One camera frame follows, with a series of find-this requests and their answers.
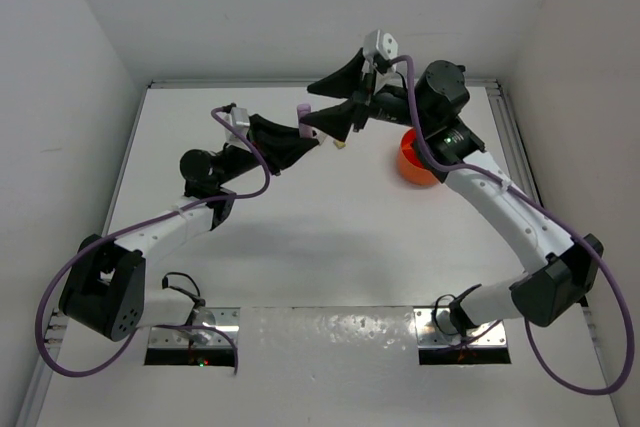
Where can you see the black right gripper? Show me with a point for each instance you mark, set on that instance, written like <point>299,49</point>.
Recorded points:
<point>336,120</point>

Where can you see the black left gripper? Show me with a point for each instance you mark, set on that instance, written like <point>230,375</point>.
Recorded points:
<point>263,134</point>

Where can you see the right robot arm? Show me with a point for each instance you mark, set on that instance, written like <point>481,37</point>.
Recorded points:
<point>558,269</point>

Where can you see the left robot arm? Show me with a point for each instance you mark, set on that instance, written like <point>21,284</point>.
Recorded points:
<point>106,289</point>

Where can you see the orange round organizer container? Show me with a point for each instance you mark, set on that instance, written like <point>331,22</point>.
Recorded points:
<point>409,166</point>

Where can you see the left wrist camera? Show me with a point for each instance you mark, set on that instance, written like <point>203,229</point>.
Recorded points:
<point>238,119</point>

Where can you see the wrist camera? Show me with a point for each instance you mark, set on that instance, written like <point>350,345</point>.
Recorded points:
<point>379,43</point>
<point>238,119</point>

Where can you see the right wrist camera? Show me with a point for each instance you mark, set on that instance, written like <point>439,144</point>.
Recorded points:
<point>379,43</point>

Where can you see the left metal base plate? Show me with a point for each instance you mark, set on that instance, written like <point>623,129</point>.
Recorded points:
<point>214,328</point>

